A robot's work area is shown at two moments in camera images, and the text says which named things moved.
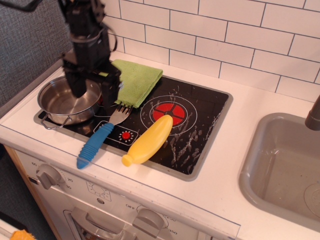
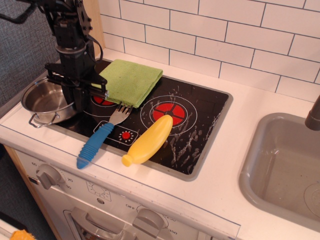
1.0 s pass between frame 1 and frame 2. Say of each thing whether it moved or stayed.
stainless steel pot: moved
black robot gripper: moved
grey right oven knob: stayed
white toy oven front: stayed
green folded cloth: stayed
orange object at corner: stayed
